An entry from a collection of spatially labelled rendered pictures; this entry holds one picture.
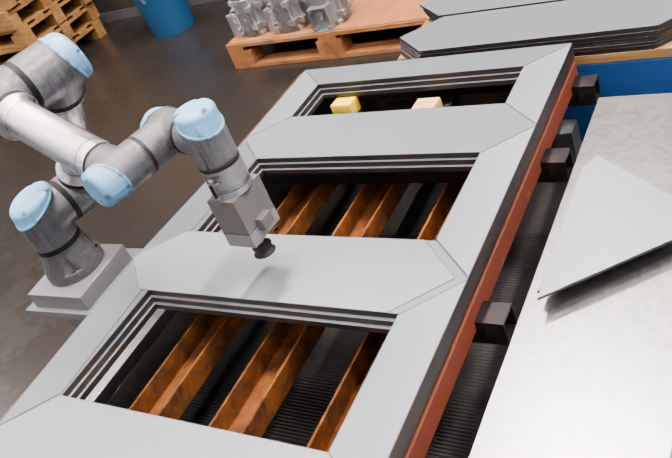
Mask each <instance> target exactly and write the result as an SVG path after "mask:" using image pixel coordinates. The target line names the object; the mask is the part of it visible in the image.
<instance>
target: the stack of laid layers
mask: <svg viewBox="0 0 672 458"><path fill-rule="evenodd" d="M574 57H575V55H574V49H573V44H572V45H571V47H570V49H569V52H568V54H567V56H566V58H565V61H564V63H563V65H562V67H561V70H560V72H559V74H558V77H557V79H556V81H555V83H554V86H553V88H552V90H551V92H550V95H549V97H548V99H547V101H546V104H545V106H544V108H543V110H542V113H541V115H540V117H539V119H538V122H537V124H536V126H535V128H534V131H533V133H532V135H531V137H530V140H529V142H528V144H527V147H526V149H525V151H524V153H523V156H522V158H521V160H520V162H519V165H518V167H517V169H516V171H515V174H514V176H513V178H512V180H511V183H510V185H509V187H508V189H507V192H506V194H505V196H504V198H503V201H502V203H501V205H500V207H499V210H498V212H497V214H496V217H495V219H494V221H493V223H492V226H491V228H490V230H489V232H488V235H487V237H486V239H485V241H484V244H483V246H482V248H481V250H480V253H479V255H478V257H477V259H476V262H475V264H474V266H473V268H472V271H471V273H470V275H469V277H468V276H467V275H466V274H465V273H464V271H463V270H462V269H461V268H460V267H459V266H458V264H457V263H456V262H455V261H454V260H453V258H452V257H451V256H450V255H449V254H448V253H447V251H446V250H445V249H444V248H443V247H442V245H441V244H440V243H439V242H438V241H437V240H425V241H426V242H427V243H428V244H429V245H430V247H431V248H432V249H433V250H434V252H435V253H436V254H437V255H438V256H439V258H440V259H441V260H442V261H443V263H444V264H445V265H446V266H447V267H448V269H449V270H450V271H451V272H452V274H453V275H454V276H455V279H453V280H451V281H449V282H447V283H445V284H443V285H441V286H439V287H437V288H435V289H433V290H431V291H429V292H427V293H425V294H423V295H421V296H419V297H417V298H415V299H413V300H412V301H410V302H408V303H406V304H404V305H402V306H400V307H398V308H396V309H394V310H392V311H390V312H388V313H382V312H371V311H361V310H350V309H339V308H329V307H318V306H308V305H297V304H287V303H276V302H266V301H255V300H245V299H234V298H223V297H213V296H202V295H192V294H181V293H171V292H161V291H151V290H142V291H141V292H140V293H139V295H138V296H137V297H136V298H135V300H134V301H133V302H132V304H131V305H130V306H129V307H128V309H127V310H126V311H125V313H124V314H123V315H122V316H121V318H120V319H119V320H118V322H117V323H116V324H115V325H114V327H113V328H112V329H111V331H110V332H109V333H108V334H107V336H106V337H105V338H104V340H103V341H102V342H101V343H100V345H99V346H98V347H97V349H96V350H95V351H94V352H93V354H92V355H91V356H90V358H89V359H88V360H87V361H86V363H85V364H84V365H83V367H82V368H81V369H80V370H79V372H78V373H77V374H76V376H75V377H74V378H73V379H72V381H71V382H70V383H69V385H68V386H67V387H66V388H65V390H64V391H63V392H62V393H60V394H58V395H56V396H54V397H53V398H51V399H49V400H47V401H45V402H43V403H41V404H39V405H38V406H40V405H42V404H44V403H46V402H48V401H50V400H52V399H54V398H56V397H58V396H60V395H64V396H68V397H73V398H78V399H82V400H85V399H86V398H87V397H88V395H89V394H90V393H91V391H92V390H93V389H94V388H95V386H96V385H97V384H98V383H99V381H100V380H101V379H102V378H103V376H104V375H105V374H106V373H107V371H108V370H109V369H110V368H111V366H112V365H113V364H114V363H115V361H116V360H117V359H118V358H119V356H120V355H121V354H122V353H123V351H124V350H125V349H126V348H127V346H128V345H129V344H130V343H131V341H132V340H133V339H134V338H135V336H136V335H137V334H138V332H139V331H140V330H141V329H142V327H143V326H144V325H145V324H146V322H147V321H148V320H149V319H150V317H151V316H152V315H153V314H154V312H155V311H156V310H157V309H167V310H176V311H185V312H194V313H203V314H212V315H221V316H230V317H239V318H248V319H257V320H266V321H275V322H284V323H293V324H302V325H311V326H320V327H329V328H338V329H347V330H356V331H365V332H374V333H383V334H388V333H389V331H390V329H391V327H392V325H393V323H394V321H395V319H396V317H397V315H399V314H400V313H402V312H404V311H406V310H408V309H410V308H412V307H414V306H416V305H418V304H420V303H422V302H424V301H426V300H428V299H430V298H432V297H434V296H436V295H438V294H440V293H442V292H444V291H446V290H448V289H450V288H452V287H454V286H456V285H458V284H460V283H462V282H464V281H466V280H467V282H466V284H465V287H464V289H463V291H462V293H461V296H460V298H459V300H458V302H457V305H456V307H455V309H454V311H453V314H452V316H451V318H450V320H449V323H448V325H447V327H446V329H445V332H444V334H443V336H442V338H441V341H440V343H439V345H438V347H437V350H436V352H435V354H434V357H433V359H432V361H431V363H430V366H429V368H428V370H427V372H426V375H425V377H424V379H423V381H422V384H421V386H420V388H419V390H418V393H417V395H416V397H415V399H414V402H413V404H412V406H411V408H410V411H409V413H408V415H407V417H406V420H405V422H404V424H403V427H402V429H401V431H400V433H399V436H398V438H397V440H396V442H395V445H394V447H393V449H392V451H391V454H390V456H389V458H403V457H404V454H405V452H406V450H407V447H408V445H409V443H410V440H411V438H412V436H413V433H414V431H415V429H416V426H417V424H418V422H419V419H420V417H421V415H422V412H423V410H424V408H425V405H426V403H427V401H428V398H429V396H430V394H431V391H432V389H433V387H434V384H435V382H436V380H437V377H438V375H439V373H440V370H441V368H442V366H443V363H444V361H445V359H446V356H447V354H448V352H449V349H450V347H451V345H452V342H453V340H454V338H455V335H456V333H457V331H458V328H459V326H460V324H461V321H462V319H463V316H464V314H465V312H466V309H467V307H468V305H469V302H470V300H471V298H472V295H473V293H474V291H475V288H476V286H477V284H478V281H479V279H480V277H481V274H482V272H483V270H484V267H485V265H486V263H487V260H488V258H489V256H490V253H491V251H492V249H493V246H494V244H495V242H496V239H497V237H498V235H499V232H500V230H501V228H502V225H503V223H504V221H505V218H506V216H507V214H508V211H509V209H510V207H511V204H512V202H513V200H514V197H515V195H516V193H517V190H518V188H519V186H520V183H521V181H522V179H523V176H524V174H525V172H526V169H527V167H528V165H529V162H530V160H531V158H532V155H533V153H534V151H535V148H536V146H537V144H538V141H539V139H540V137H541V134H542V132H543V130H544V127H545V125H546V123H547V120H548V118H549V116H550V113H551V111H552V109H553V106H554V104H555V102H556V99H557V97H558V95H559V92H560V90H561V88H562V85H563V83H564V81H565V78H566V76H567V74H568V71H569V69H570V67H571V64H572V62H573V60H574ZM522 68H523V67H512V68H501V69H490V70H479V71H468V72H456V73H445V74H434V75H423V76H412V77H400V78H389V79H378V80H367V81H355V82H344V83H333V84H322V85H318V86H317V87H316V88H315V89H314V90H313V92H312V93H311V94H310V95H309V96H308V98H307V99H306V100H305V101H304V103H303V104H302V105H301V106H300V107H299V109H298V110H297V111H296V112H295V113H294V115H293V116H292V117H296V116H311V115H312V114H313V113H314V111H315V110H316V109H317V108H318V106H319V105H320V104H321V103H322V101H323V100H324V99H326V98H339V97H352V96H365V95H378V94H391V93H404V92H417V91H430V90H443V89H456V88H469V87H482V86H495V85H507V84H515V82H516V80H517V78H518V76H519V74H520V72H521V70H522ZM248 146H249V145H248ZM249 149H250V152H251V154H252V157H253V159H254V161H253V162H252V163H251V165H250V166H249V167H248V168H247V169H248V172H249V173H250V174H259V176H260V178H262V177H263V176H264V174H320V173H384V172H448V171H471V169H472V167H473V165H474V163H475V161H476V159H477V157H478V155H479V153H446V154H412V155H377V156H343V157H309V158H274V159H256V158H255V156H254V154H253V152H252V150H251V148H250V146H249ZM220 230H221V228H220V226H219V224H218V222H217V220H216V218H215V216H214V215H213V213H212V211H211V209H210V210H209V212H208V213H207V214H206V215H205V216H204V217H203V218H202V219H201V221H200V222H199V223H198V224H197V225H196V226H195V227H194V228H193V230H192V231H204V232H219V231H220ZM38 406H36V407H38ZM36 407H34V408H36ZM34 408H32V409H34ZM32 409H30V410H32ZM30 410H28V411H30ZM28 411H26V412H28ZM26 412H24V413H26ZM24 413H22V414H24ZM22 414H21V415H22Z"/></svg>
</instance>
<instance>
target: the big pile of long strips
mask: <svg viewBox="0 0 672 458"><path fill-rule="evenodd" d="M419 5H420V7H422V9H423V10H424V12H425V13H426V15H427V16H429V18H428V19H429V20H430V21H431V23H429V24H427V25H425V26H423V27H420V28H418V29H416V30H414V31H412V32H410V33H408V34H406V35H404V36H401V37H400V40H401V42H400V43H401V44H400V45H401V47H402V50H401V54H402V56H403V57H405V58H406V59H407V60H408V59H418V58H428V57H437V56H447V55H457V54H467V53H476V52H486V51H496V50H506V49H515V48H525V47H535V46H545V45H554V44H564V43H572V44H573V49H574V55H575V56H585V55H596V54H606V53H617V52H628V51H639V50H650V49H655V48H657V47H659V46H662V45H664V44H666V43H668V42H670V41H672V0H427V1H425V2H423V3H421V4H419Z"/></svg>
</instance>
